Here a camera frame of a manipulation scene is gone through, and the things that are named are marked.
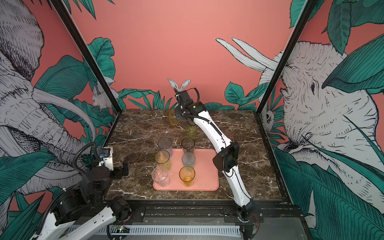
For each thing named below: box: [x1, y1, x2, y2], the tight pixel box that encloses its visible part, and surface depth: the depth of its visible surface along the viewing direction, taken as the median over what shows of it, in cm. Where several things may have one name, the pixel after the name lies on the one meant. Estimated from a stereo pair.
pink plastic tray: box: [153, 148, 219, 191], surface depth 85 cm
